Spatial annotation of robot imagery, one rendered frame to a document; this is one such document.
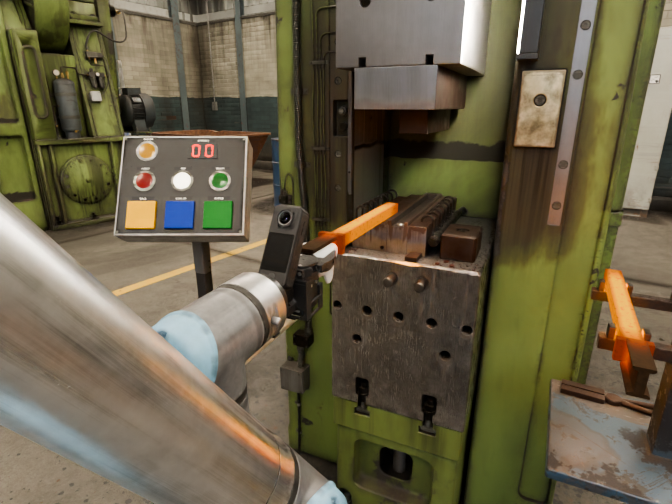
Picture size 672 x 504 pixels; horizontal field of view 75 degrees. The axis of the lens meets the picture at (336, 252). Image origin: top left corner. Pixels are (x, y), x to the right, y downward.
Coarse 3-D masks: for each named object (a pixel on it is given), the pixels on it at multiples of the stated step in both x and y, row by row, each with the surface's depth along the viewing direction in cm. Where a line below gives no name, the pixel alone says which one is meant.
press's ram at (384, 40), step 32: (352, 0) 101; (384, 0) 98; (416, 0) 95; (448, 0) 92; (480, 0) 107; (352, 32) 103; (384, 32) 100; (416, 32) 97; (448, 32) 94; (480, 32) 113; (352, 64) 105; (384, 64) 102; (416, 64) 99; (448, 64) 96; (480, 64) 121
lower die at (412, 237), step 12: (408, 204) 135; (432, 204) 134; (444, 204) 134; (396, 216) 116; (420, 216) 120; (372, 228) 115; (384, 228) 113; (396, 228) 112; (408, 228) 111; (420, 228) 109; (432, 228) 115; (360, 240) 117; (372, 240) 116; (384, 240) 114; (396, 240) 113; (408, 240) 112; (420, 240) 110; (396, 252) 114; (408, 252) 113; (420, 252) 111
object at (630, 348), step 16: (608, 272) 91; (608, 288) 85; (624, 288) 83; (624, 304) 76; (624, 320) 70; (624, 336) 65; (640, 336) 65; (624, 352) 64; (640, 352) 59; (624, 368) 62; (640, 368) 56; (656, 368) 56; (624, 384) 59; (640, 384) 56
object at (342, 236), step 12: (384, 204) 103; (396, 204) 104; (360, 216) 90; (372, 216) 91; (384, 216) 96; (348, 228) 81; (360, 228) 83; (312, 240) 71; (324, 240) 71; (336, 240) 74; (348, 240) 79; (312, 252) 66
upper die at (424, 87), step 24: (360, 72) 104; (384, 72) 102; (408, 72) 100; (432, 72) 98; (456, 72) 117; (360, 96) 106; (384, 96) 104; (408, 96) 101; (432, 96) 99; (456, 96) 121
